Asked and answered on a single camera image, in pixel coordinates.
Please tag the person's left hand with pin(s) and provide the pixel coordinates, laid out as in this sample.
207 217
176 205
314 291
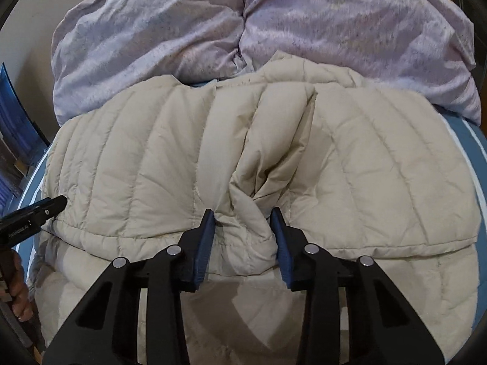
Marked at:
19 292

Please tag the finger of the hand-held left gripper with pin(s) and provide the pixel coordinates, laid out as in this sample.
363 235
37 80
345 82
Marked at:
47 207

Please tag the lilac duvet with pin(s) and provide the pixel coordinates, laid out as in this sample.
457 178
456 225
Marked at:
152 38

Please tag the blue printed board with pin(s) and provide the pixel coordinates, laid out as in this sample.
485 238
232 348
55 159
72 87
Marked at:
19 121

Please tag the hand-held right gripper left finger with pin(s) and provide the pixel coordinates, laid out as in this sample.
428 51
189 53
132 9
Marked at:
203 247

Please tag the beige puffer jacket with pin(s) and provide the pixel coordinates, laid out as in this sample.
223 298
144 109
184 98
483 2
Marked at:
133 167

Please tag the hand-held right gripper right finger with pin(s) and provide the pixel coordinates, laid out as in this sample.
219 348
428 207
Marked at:
283 251

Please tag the blue white-striped bedsheet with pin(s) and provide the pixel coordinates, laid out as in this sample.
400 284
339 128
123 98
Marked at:
458 131

